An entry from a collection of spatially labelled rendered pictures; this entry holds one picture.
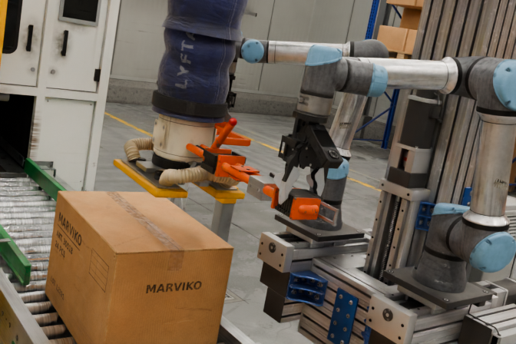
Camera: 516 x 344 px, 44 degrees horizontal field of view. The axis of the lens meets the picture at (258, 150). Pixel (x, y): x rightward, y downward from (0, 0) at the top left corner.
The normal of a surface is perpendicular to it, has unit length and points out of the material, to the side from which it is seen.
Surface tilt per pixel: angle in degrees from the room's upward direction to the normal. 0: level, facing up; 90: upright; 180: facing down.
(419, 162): 90
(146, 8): 90
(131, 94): 90
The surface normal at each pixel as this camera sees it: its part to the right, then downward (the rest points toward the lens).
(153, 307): 0.54, 0.25
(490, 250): 0.31, 0.36
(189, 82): -0.01, -0.03
